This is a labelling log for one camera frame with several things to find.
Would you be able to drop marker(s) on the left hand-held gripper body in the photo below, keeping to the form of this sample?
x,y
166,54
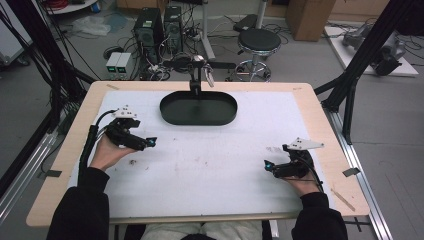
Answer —
x,y
125,133

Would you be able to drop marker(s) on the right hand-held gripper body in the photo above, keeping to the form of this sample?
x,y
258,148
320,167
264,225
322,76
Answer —
x,y
295,166

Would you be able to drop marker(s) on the black oval tray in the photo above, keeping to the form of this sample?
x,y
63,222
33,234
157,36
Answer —
x,y
198,110

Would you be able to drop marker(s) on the person's right hand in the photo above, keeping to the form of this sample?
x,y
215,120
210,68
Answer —
x,y
305,186

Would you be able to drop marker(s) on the person's left hand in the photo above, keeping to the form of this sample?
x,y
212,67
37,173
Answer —
x,y
106,155

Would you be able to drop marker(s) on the grey tape piece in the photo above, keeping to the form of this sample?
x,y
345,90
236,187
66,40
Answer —
x,y
351,172
53,173

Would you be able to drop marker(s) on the thin wooden stick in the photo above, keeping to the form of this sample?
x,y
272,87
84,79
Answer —
x,y
343,200

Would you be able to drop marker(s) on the white table mat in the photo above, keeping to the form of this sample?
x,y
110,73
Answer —
x,y
206,173

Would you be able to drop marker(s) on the white power supply box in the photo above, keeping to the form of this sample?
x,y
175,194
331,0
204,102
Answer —
x,y
124,63
112,62

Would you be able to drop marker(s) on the black computer tower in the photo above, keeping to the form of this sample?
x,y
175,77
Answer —
x,y
148,33
172,28

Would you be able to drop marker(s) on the clear plastic bag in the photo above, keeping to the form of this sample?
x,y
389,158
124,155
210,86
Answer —
x,y
91,26

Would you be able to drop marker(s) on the grey metal stand leg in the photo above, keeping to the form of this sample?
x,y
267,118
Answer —
x,y
207,33

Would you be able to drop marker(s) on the white floor board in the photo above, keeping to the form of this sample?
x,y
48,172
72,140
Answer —
x,y
346,55

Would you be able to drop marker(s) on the black round stool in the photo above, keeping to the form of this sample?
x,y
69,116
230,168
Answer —
x,y
259,41

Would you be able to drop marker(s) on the cardboard box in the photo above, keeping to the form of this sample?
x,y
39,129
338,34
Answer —
x,y
310,18

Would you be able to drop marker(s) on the aluminium rail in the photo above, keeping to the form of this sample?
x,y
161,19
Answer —
x,y
363,186
23,176

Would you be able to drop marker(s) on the camera on black stand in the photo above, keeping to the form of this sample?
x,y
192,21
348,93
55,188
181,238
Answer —
x,y
196,71

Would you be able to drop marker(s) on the black frame post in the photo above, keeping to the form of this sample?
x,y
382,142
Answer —
x,y
40,43
361,60

